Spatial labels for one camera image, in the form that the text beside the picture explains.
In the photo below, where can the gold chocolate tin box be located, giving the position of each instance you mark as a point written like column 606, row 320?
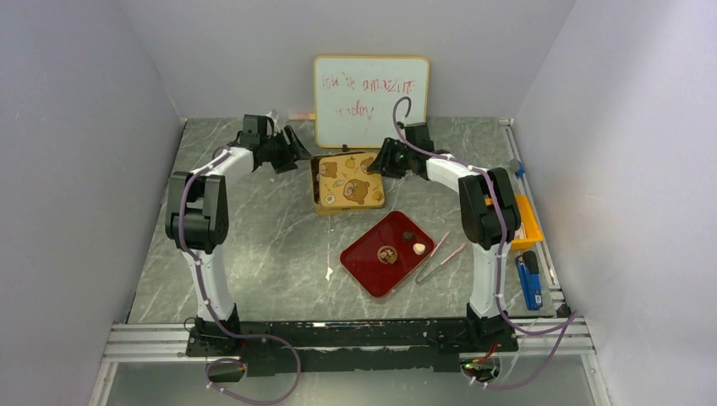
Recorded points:
column 322, row 210

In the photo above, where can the metal tweezers with pink grips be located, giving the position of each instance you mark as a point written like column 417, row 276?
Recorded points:
column 432, row 264

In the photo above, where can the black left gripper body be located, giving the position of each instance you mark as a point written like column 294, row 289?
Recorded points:
column 276, row 152

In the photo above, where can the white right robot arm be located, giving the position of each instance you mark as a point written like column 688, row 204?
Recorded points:
column 488, row 210

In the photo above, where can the beige heart chocolate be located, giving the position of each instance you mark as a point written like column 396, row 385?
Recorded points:
column 419, row 249

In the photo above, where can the yellow plastic bin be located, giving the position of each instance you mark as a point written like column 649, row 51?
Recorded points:
column 529, row 234

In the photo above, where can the red rectangular tray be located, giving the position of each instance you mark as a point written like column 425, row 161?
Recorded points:
column 380, row 260

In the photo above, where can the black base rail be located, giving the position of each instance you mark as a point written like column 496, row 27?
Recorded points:
column 272, row 347

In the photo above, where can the whiteboard with yellow frame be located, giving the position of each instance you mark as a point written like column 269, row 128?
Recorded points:
column 355, row 97

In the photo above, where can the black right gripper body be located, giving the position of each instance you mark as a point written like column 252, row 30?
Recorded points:
column 390, row 158

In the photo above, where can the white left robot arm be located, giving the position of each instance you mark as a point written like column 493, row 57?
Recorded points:
column 197, row 218

